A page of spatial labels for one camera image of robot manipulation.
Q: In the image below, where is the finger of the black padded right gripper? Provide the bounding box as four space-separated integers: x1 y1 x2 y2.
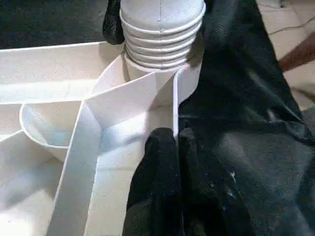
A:
102 0 126 46
199 0 247 55

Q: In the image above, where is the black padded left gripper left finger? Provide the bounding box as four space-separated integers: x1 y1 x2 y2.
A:
122 128 182 236

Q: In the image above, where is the white plastic table leg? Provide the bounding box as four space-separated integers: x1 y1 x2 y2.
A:
119 0 207 69

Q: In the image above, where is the black work mat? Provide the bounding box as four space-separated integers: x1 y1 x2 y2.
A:
0 0 315 236

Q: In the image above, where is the white plastic table top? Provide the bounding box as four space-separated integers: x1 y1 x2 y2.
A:
0 42 202 236

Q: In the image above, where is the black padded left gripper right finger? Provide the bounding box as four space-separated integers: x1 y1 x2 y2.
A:
177 128 256 236

